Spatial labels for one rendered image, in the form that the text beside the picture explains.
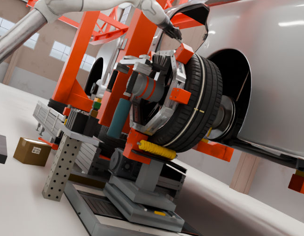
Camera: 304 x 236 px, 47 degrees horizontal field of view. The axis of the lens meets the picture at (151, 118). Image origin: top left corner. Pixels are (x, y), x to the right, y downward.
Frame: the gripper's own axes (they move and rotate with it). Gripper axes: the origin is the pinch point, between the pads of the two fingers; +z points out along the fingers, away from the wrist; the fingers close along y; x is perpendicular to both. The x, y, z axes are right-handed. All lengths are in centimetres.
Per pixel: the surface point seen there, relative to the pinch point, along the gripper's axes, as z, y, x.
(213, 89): -3, 34, -39
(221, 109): 30, 25, -39
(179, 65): -15.8, 15.7, -28.6
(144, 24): -5.1, -31.0, 13.3
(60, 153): -35, -42, -94
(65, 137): -35, -41, -84
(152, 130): -10, 3, -68
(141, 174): 9, -12, -93
